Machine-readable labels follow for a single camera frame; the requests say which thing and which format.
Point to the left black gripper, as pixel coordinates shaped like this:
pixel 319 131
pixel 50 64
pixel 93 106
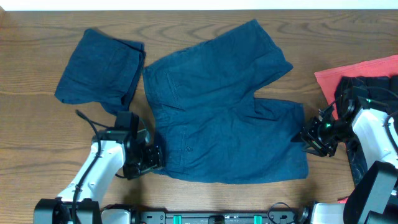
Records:
pixel 155 158

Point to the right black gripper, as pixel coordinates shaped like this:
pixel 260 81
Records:
pixel 309 134

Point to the navy blue shorts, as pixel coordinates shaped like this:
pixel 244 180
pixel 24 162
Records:
pixel 208 122
pixel 102 69

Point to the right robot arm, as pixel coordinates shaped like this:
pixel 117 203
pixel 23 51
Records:
pixel 374 200

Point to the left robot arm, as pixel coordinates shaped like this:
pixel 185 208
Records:
pixel 122 146

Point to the black patterned garment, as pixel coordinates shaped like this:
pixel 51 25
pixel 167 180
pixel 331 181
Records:
pixel 369 106

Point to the folded navy blue shorts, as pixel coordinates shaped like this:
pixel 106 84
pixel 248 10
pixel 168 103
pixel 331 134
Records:
pixel 102 69

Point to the red cloth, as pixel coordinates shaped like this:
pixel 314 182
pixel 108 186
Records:
pixel 329 80

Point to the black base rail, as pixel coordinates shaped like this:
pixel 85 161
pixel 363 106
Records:
pixel 279 213

